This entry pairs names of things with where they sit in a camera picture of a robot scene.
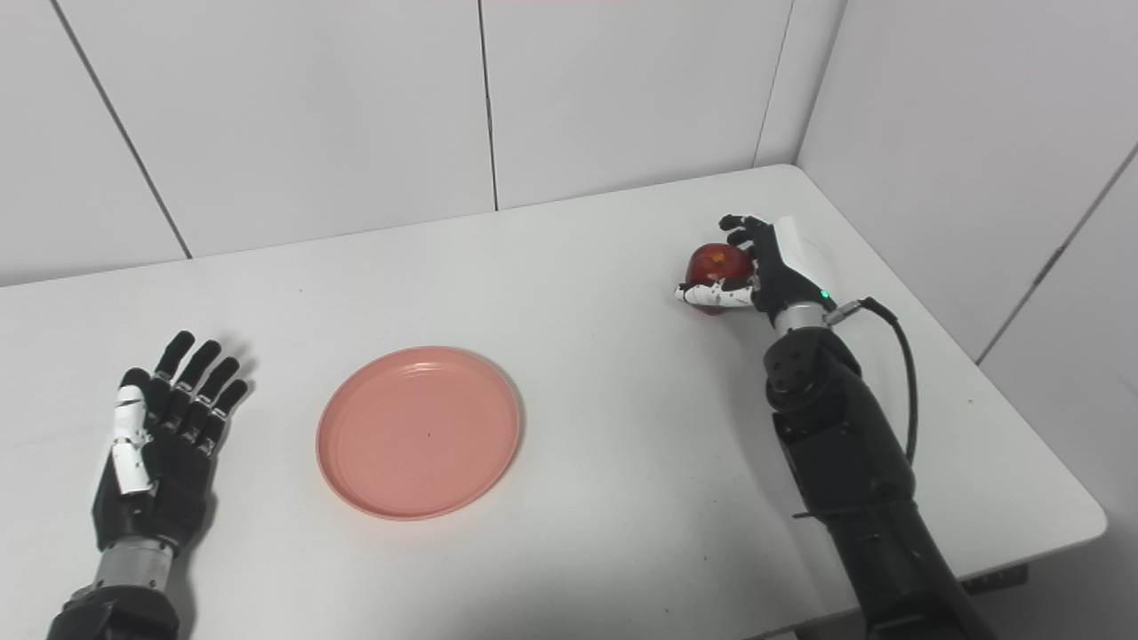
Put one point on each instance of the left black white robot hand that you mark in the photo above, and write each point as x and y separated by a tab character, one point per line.
169	471

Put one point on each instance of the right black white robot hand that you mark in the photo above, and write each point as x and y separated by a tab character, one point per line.
791	267

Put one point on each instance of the red apple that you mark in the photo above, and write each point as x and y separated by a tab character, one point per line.
716	263

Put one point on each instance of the pink round plate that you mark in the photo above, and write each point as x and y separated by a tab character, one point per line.
420	433

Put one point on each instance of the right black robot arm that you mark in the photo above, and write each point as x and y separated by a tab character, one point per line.
845	444

